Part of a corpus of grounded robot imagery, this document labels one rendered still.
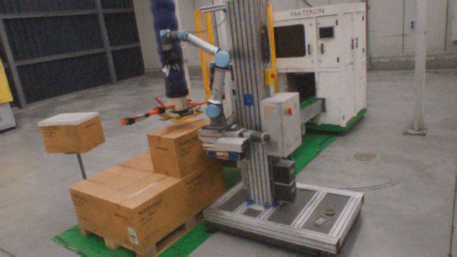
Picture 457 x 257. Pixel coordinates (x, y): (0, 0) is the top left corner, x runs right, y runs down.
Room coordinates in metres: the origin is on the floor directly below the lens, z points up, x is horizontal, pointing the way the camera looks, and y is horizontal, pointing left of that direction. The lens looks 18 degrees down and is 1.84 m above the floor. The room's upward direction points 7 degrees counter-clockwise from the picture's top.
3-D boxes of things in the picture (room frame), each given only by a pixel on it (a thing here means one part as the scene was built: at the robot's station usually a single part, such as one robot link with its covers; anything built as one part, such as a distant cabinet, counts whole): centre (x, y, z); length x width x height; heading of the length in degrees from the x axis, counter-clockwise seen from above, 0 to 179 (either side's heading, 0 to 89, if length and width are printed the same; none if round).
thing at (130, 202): (3.27, 0.87, 0.34); 1.20 x 1.00 x 0.40; 142
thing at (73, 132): (4.19, 1.95, 0.82); 0.60 x 0.40 x 0.40; 71
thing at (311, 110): (4.34, -0.76, 0.50); 2.31 x 0.05 x 0.19; 142
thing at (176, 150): (3.32, 0.45, 0.74); 0.60 x 0.40 x 0.40; 138
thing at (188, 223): (3.27, 0.87, 0.07); 1.20 x 1.00 x 0.14; 142
